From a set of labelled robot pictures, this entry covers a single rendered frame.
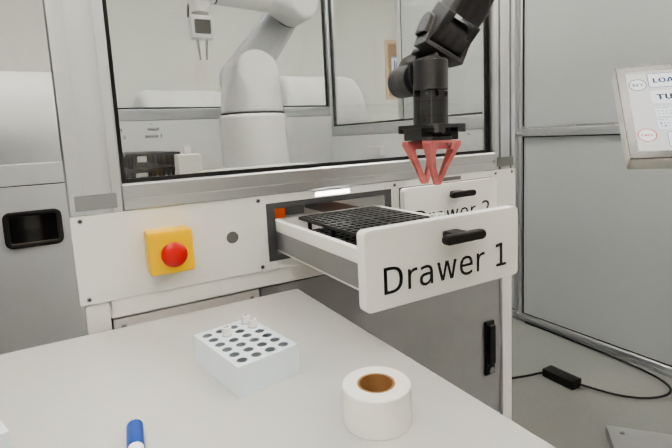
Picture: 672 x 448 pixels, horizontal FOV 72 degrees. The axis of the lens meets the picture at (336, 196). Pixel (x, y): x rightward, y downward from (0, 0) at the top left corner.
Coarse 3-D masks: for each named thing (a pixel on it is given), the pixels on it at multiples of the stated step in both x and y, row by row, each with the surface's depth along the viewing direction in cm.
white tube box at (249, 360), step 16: (240, 320) 66; (208, 336) 62; (240, 336) 61; (256, 336) 60; (272, 336) 60; (208, 352) 58; (224, 352) 56; (240, 352) 56; (256, 352) 56; (272, 352) 56; (288, 352) 57; (208, 368) 59; (224, 368) 55; (240, 368) 52; (256, 368) 54; (272, 368) 55; (288, 368) 57; (224, 384) 56; (240, 384) 53; (256, 384) 54; (272, 384) 55
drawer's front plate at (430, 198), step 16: (400, 192) 103; (416, 192) 104; (432, 192) 106; (448, 192) 108; (480, 192) 114; (496, 192) 116; (400, 208) 104; (416, 208) 104; (432, 208) 106; (448, 208) 109; (480, 208) 114
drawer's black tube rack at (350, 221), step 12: (300, 216) 90; (312, 216) 89; (324, 216) 88; (336, 216) 88; (348, 216) 87; (360, 216) 87; (372, 216) 86; (384, 216) 85; (396, 216) 85; (408, 216) 84; (420, 216) 84; (324, 228) 92; (336, 228) 77; (348, 228) 76; (360, 228) 76; (348, 240) 80
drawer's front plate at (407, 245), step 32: (416, 224) 63; (448, 224) 66; (480, 224) 69; (512, 224) 73; (384, 256) 61; (416, 256) 64; (448, 256) 67; (480, 256) 70; (512, 256) 73; (416, 288) 64; (448, 288) 67
